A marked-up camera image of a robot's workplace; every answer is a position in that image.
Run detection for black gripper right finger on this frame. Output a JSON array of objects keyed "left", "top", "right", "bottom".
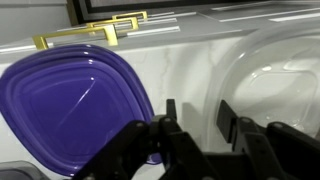
[{"left": 215, "top": 99, "right": 320, "bottom": 180}]

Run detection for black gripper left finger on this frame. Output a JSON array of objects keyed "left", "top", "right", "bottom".
[{"left": 71, "top": 98, "right": 214, "bottom": 180}]

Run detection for clear plastic bowl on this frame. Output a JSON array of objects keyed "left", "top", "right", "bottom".
[{"left": 202, "top": 26, "right": 320, "bottom": 152}]

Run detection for purple plastic lid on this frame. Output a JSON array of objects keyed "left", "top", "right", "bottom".
[{"left": 0, "top": 43, "right": 162, "bottom": 177}]

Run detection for white lower cabinets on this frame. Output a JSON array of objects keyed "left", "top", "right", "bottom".
[{"left": 0, "top": 0, "right": 320, "bottom": 55}]

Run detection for gold drawer handle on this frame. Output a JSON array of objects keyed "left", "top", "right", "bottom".
[
  {"left": 31, "top": 23, "right": 120, "bottom": 51},
  {"left": 111, "top": 10, "right": 149, "bottom": 22},
  {"left": 85, "top": 16, "right": 140, "bottom": 35}
]

